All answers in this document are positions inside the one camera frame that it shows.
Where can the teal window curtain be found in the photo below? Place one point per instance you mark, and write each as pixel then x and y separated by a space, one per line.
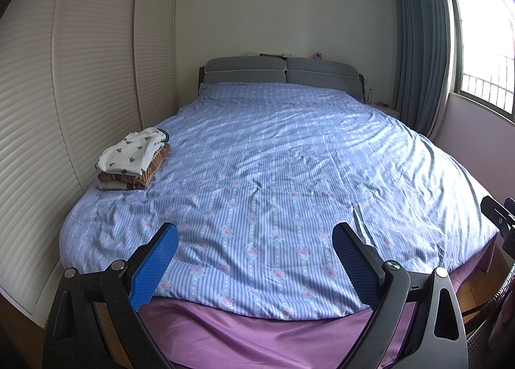
pixel 418 51

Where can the barred window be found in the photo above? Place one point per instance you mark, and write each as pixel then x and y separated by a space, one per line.
pixel 487 55

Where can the grey headboard cushion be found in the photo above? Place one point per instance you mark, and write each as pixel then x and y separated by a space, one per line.
pixel 322 73
pixel 241 71

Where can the cream printed polo shirt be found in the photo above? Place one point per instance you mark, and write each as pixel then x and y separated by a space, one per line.
pixel 128 149

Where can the small purple ornament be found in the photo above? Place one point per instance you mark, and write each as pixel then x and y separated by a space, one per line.
pixel 319 56

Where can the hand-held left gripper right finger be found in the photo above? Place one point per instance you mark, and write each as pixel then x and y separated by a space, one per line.
pixel 356 268

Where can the purple bed sheet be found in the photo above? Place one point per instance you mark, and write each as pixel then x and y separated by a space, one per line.
pixel 261 336

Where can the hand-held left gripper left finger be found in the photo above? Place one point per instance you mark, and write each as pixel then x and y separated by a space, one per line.
pixel 155 268

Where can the blue floral striped blanket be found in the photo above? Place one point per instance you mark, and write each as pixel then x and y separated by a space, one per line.
pixel 273 175

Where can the brown plaid folded garment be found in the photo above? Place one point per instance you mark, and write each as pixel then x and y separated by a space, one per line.
pixel 151 169

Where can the white louvered wardrobe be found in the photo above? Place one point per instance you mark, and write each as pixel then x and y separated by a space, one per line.
pixel 60 91

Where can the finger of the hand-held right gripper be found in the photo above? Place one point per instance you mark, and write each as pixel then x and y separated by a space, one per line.
pixel 497 212

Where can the white nightstand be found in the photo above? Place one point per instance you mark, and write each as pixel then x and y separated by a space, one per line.
pixel 388 110

